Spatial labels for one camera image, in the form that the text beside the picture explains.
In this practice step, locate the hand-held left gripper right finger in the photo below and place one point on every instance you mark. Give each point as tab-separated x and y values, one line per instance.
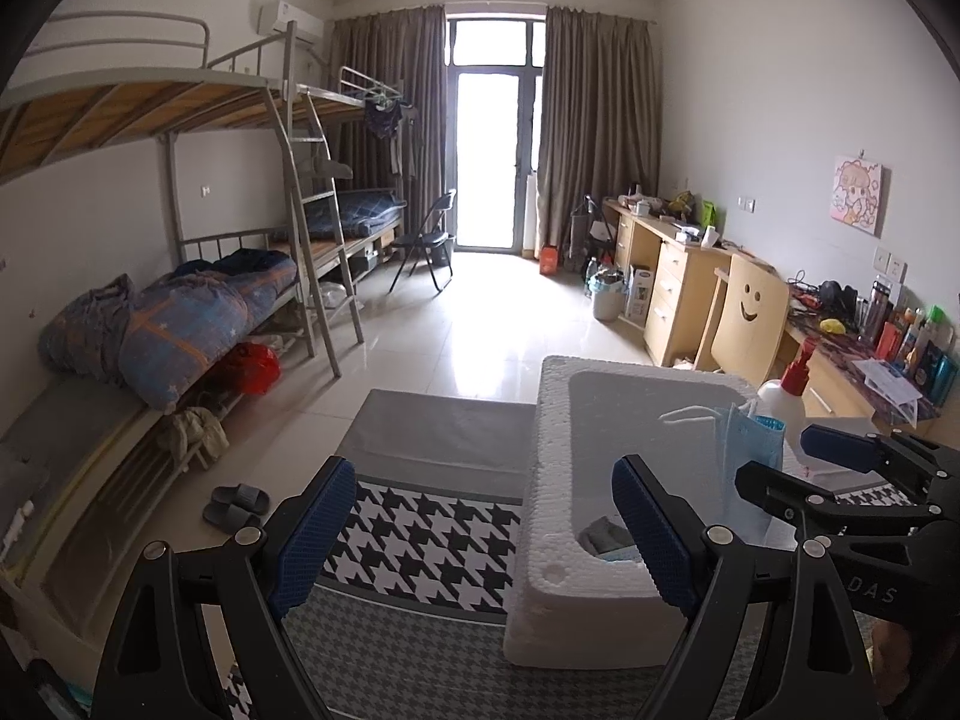
652	540

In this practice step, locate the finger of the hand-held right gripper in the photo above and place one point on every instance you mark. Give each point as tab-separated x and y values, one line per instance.
780	491
844	446

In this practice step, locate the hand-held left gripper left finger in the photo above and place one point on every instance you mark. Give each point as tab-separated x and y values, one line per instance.
315	532

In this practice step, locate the blue face mask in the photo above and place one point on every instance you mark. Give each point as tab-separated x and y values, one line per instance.
750	450

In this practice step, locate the white foam box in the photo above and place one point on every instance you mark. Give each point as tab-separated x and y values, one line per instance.
547	465

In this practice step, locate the person's right hand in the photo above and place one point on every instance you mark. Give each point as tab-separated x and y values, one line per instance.
904	649

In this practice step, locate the wooden desk with patterned cover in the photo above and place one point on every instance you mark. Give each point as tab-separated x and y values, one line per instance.
832	382

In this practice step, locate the white pump bottle red nozzle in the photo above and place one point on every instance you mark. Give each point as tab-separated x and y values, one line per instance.
784	405

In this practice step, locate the white papers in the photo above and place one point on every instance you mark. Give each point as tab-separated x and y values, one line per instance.
889	381

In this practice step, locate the dark slipper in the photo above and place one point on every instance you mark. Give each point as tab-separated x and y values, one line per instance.
244	496
229	517

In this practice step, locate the houndstooth tablecloth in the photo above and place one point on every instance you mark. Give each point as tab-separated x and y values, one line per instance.
420	540

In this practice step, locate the yellow object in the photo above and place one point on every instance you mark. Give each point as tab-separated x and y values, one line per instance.
832	326

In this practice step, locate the row of toiletry bottles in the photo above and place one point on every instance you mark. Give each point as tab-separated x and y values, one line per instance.
915	345

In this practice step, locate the beige clothing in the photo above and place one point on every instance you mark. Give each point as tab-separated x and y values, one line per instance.
191	435

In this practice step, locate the wooden chair with smiley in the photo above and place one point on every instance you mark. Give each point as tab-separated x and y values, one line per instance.
750	307

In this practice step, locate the red plastic bag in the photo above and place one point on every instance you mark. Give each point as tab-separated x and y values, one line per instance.
251	369

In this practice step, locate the wooden desk with drawers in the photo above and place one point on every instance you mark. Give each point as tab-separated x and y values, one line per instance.
675	285

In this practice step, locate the white and blue carton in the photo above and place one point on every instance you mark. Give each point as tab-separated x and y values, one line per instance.
639	292

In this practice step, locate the white bucket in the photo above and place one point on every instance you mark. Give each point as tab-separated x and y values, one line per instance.
607	300

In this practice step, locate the blue plaid quilt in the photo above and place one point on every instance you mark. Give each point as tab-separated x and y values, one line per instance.
187	315

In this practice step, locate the grey metal bunk bed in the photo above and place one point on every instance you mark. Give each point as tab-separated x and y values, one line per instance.
300	165
352	247

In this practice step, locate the orange bag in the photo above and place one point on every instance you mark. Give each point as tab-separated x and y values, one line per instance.
550	260

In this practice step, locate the dark blue bedding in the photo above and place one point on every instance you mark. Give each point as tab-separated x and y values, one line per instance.
360	211

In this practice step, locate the black folding chair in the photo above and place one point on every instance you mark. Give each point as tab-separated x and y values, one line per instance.
431	229

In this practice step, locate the brown curtain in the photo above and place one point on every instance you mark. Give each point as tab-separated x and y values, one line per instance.
390	75
600	112

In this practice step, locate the hanging dark clothes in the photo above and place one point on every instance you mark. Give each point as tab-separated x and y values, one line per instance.
384	120

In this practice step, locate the glass balcony door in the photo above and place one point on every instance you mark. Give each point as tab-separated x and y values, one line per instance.
487	150

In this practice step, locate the white air conditioner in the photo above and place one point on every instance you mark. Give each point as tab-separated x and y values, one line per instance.
291	21

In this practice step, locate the white wall switch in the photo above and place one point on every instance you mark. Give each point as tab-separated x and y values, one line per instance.
889	264

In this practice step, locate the wall poster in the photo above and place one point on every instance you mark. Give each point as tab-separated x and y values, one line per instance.
859	189

